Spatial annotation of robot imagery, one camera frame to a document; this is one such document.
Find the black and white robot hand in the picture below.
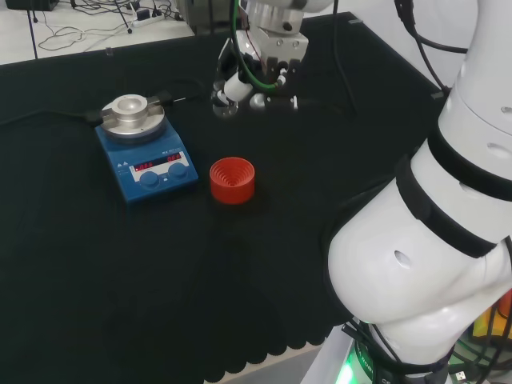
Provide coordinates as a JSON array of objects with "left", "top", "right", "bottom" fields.
[{"left": 214, "top": 26, "right": 310, "bottom": 114}]

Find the clear round-bottom glass flask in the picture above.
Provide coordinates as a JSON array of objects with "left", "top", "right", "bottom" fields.
[{"left": 210, "top": 82, "right": 241, "bottom": 120}]

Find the red ribbed flask stand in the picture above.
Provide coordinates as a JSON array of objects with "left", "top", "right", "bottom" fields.
[{"left": 209, "top": 156, "right": 257, "bottom": 206}]

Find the heater with blue base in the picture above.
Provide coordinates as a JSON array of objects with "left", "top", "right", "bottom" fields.
[{"left": 86, "top": 90, "right": 200, "bottom": 206}]

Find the white power strip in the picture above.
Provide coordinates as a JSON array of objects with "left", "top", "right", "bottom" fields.
[{"left": 133, "top": 14, "right": 181, "bottom": 28}]

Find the black stand leg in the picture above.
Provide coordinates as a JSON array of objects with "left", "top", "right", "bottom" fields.
[{"left": 114, "top": 0, "right": 134, "bottom": 35}]

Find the dark tripod leg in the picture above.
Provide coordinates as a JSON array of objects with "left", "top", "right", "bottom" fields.
[{"left": 28, "top": 0, "right": 39, "bottom": 60}]

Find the black box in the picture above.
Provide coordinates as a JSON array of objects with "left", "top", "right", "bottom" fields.
[{"left": 6, "top": 0, "right": 59, "bottom": 12}]

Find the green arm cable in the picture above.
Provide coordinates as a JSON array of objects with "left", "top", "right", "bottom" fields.
[{"left": 237, "top": 0, "right": 282, "bottom": 91}]

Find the long black arm cable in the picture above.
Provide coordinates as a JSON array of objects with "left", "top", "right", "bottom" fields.
[{"left": 332, "top": 0, "right": 358, "bottom": 117}]

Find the black heater probe cable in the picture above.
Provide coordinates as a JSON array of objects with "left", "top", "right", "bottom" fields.
[{"left": 170, "top": 78, "right": 206, "bottom": 104}]

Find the grey metal post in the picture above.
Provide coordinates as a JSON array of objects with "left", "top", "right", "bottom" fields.
[{"left": 178, "top": 0, "right": 197, "bottom": 38}]

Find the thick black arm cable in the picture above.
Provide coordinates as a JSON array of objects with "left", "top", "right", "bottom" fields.
[{"left": 393, "top": 0, "right": 470, "bottom": 54}]

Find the black heater power cable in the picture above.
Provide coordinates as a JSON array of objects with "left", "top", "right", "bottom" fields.
[{"left": 0, "top": 108, "right": 90, "bottom": 128}]

